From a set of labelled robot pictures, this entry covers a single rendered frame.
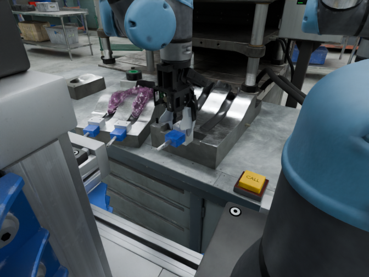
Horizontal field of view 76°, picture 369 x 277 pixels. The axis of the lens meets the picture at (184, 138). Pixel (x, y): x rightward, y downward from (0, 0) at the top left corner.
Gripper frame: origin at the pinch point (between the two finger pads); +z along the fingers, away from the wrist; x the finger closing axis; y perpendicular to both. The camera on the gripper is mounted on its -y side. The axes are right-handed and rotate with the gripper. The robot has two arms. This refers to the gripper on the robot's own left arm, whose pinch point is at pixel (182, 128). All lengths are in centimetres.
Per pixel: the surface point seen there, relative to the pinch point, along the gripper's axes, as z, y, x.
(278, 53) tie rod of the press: 7, -146, -20
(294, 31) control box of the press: -16, -92, 1
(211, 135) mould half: 6.0, -10.3, 4.1
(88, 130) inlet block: 8.3, 10.6, -34.0
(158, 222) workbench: 57, -2, -16
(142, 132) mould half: 10.7, -2.9, -20.9
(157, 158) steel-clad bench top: 15.1, 1.2, -9.7
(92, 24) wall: 74, -492, -801
